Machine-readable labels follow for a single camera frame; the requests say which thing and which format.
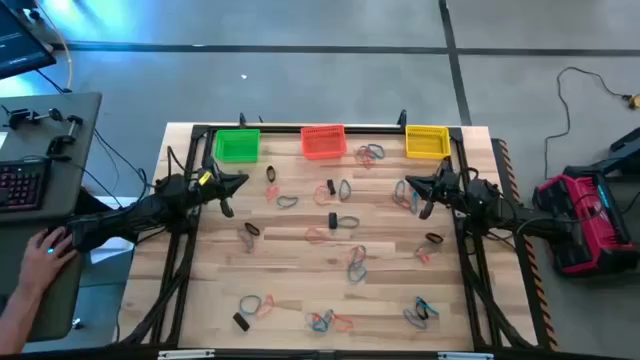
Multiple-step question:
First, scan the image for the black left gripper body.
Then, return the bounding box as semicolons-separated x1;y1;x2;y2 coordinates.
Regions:
199;170;235;220

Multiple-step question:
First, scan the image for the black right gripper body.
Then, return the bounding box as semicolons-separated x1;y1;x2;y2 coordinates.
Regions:
419;170;466;221

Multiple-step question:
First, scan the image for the yellow plastic basket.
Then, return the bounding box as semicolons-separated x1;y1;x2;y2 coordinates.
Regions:
404;124;452;161

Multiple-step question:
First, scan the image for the person's forearm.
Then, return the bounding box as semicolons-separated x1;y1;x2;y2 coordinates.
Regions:
0;285;45;357

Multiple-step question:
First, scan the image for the green plastic basket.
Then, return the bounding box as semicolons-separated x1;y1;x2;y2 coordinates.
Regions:
214;128;262;164

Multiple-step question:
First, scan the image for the orange plastic basket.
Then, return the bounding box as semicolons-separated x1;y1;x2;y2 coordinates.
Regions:
300;124;348;161

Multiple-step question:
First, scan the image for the white paper sheet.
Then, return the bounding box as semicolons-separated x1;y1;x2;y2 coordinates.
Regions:
89;196;136;265

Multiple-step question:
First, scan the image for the orange black hazard strip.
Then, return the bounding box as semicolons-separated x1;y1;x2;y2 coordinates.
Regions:
492;138;560;351

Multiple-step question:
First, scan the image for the red black tool case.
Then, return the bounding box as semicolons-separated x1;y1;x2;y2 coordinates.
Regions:
531;172;640;278

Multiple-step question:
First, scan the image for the black metal clamp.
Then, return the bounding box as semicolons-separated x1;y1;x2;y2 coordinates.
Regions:
46;114;85;162
1;106;65;130

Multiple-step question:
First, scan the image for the black computer mouse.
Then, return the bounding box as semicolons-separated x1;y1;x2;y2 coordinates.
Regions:
43;229;69;257

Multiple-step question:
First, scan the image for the black stand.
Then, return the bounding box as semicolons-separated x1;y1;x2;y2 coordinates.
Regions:
562;127;640;179

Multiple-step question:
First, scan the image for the person's hand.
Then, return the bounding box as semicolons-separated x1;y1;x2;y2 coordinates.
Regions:
18;225;80;297

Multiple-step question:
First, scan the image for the black backlit keyboard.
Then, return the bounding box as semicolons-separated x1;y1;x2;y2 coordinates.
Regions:
0;157;52;214

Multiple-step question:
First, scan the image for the grey desk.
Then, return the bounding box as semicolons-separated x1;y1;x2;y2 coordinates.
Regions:
0;91;104;346

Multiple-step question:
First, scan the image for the black computer monitor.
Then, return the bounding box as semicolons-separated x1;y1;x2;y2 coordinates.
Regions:
0;0;58;81

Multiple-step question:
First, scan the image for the black aluminium table frame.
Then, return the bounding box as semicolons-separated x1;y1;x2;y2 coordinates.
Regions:
117;122;539;351

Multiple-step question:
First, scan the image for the black desk cable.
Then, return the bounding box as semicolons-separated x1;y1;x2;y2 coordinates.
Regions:
92;127;151;201

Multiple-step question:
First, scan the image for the black floor cable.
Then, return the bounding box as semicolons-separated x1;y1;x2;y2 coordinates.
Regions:
543;66;632;166

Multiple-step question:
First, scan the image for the silver metal bracket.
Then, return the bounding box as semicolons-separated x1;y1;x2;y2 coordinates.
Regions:
157;349;216;360
437;351;495;360

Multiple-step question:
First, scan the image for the beige cable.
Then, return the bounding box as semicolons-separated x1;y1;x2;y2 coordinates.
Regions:
34;0;75;92

